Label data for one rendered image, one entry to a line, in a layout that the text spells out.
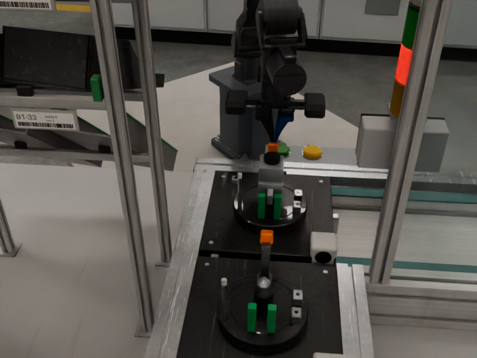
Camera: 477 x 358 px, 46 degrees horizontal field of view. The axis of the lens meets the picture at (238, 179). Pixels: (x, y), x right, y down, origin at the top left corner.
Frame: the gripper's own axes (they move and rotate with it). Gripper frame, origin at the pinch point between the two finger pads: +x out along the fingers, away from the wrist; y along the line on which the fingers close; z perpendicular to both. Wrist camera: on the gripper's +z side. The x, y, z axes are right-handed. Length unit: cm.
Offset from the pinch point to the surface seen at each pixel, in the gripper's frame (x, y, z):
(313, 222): 11.6, -8.2, -14.2
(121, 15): 90, 120, 294
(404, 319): 20.8, -24.5, -27.9
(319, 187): 11.7, -9.7, -3.3
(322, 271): 11.6, -9.6, -26.7
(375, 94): 109, -58, 225
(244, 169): 12.7, 6.0, 3.1
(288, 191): 9.8, -3.4, -7.5
